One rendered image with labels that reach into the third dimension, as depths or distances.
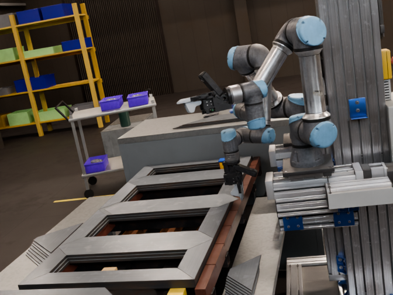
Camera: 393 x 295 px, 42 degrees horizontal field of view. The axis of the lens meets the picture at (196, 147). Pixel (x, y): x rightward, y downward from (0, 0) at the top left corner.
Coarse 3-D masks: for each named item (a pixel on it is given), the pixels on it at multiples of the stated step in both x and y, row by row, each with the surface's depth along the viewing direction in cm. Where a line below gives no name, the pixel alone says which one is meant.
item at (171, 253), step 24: (168, 168) 336; (192, 168) 331; (120, 216) 264; (144, 216) 260; (168, 216) 256; (192, 216) 253; (24, 288) 204; (48, 288) 201; (72, 288) 198; (120, 288) 192; (144, 288) 190; (168, 288) 187
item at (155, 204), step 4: (152, 200) 276; (156, 200) 275; (160, 200) 273; (164, 200) 272; (152, 204) 269; (156, 204) 268; (160, 204) 267; (148, 208) 264; (152, 208) 263; (156, 208) 262
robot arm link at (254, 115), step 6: (258, 102) 201; (246, 108) 203; (252, 108) 201; (258, 108) 202; (240, 114) 211; (246, 114) 204; (252, 114) 202; (258, 114) 202; (264, 114) 205; (246, 120) 206; (252, 120) 203; (258, 120) 202; (264, 120) 204; (252, 126) 204; (258, 126) 203; (264, 126) 205
